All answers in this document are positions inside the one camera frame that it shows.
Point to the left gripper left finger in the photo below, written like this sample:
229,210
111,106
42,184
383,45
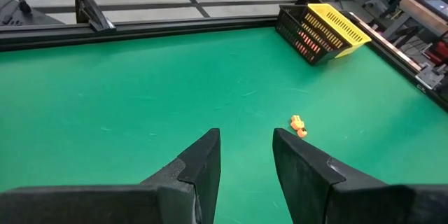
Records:
157,203

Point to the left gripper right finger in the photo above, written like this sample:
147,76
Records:
332,199

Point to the black perforated equipment case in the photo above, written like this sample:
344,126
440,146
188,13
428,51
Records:
35,17

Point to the green table mat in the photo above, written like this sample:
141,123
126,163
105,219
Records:
105,94

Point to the dark tablet screen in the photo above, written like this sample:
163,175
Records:
439,5

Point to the orange pumpkin toy figure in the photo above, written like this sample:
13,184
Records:
313,48
304,39
298,126

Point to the wooden side table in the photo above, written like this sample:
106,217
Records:
420,14

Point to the yellow plastic basket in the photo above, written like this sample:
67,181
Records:
339,24

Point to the black plastic basket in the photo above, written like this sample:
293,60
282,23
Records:
290,31

